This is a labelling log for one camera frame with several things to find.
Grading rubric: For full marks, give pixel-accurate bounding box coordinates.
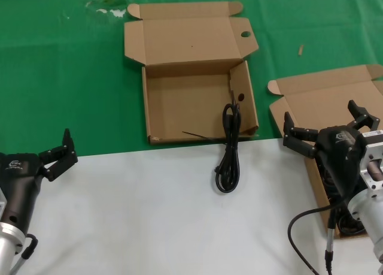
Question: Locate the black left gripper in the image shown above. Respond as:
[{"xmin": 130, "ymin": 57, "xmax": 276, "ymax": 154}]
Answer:
[{"xmin": 0, "ymin": 128, "xmax": 79, "ymax": 231}]

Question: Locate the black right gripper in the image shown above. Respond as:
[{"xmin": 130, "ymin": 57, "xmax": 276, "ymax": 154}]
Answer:
[{"xmin": 282, "ymin": 100, "xmax": 381, "ymax": 198}]

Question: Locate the black cable bundle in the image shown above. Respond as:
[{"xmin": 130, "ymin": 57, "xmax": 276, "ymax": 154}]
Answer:
[{"xmin": 181, "ymin": 102, "xmax": 242, "ymax": 194}]

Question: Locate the open cardboard box with hole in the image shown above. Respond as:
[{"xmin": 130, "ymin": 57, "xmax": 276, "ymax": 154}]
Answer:
[{"xmin": 123, "ymin": 1, "xmax": 260, "ymax": 146}]

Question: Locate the green table mat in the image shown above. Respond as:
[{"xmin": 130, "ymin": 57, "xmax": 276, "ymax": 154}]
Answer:
[{"xmin": 0, "ymin": 0, "xmax": 383, "ymax": 158}]

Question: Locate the black wrist camera with label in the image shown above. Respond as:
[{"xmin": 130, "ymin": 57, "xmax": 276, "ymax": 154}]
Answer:
[{"xmin": 361, "ymin": 129, "xmax": 383, "ymax": 139}]

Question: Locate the open cardboard box holding cables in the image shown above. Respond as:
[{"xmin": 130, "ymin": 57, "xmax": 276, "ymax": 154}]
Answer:
[{"xmin": 268, "ymin": 64, "xmax": 383, "ymax": 240}]

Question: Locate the silver camera mount bracket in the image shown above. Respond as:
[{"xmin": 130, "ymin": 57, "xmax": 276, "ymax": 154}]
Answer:
[{"xmin": 357, "ymin": 135, "xmax": 383, "ymax": 198}]

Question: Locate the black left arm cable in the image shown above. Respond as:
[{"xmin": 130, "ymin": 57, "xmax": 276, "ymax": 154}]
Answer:
[{"xmin": 8, "ymin": 232, "xmax": 39, "ymax": 275}]

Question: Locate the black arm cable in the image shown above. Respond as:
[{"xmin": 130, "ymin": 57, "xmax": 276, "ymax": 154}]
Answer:
[
  {"xmin": 8, "ymin": 232, "xmax": 39, "ymax": 275},
  {"xmin": 287, "ymin": 197, "xmax": 348, "ymax": 275}
]

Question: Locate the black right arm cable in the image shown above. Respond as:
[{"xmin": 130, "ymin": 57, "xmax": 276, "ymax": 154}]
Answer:
[{"xmin": 287, "ymin": 197, "xmax": 348, "ymax": 275}]

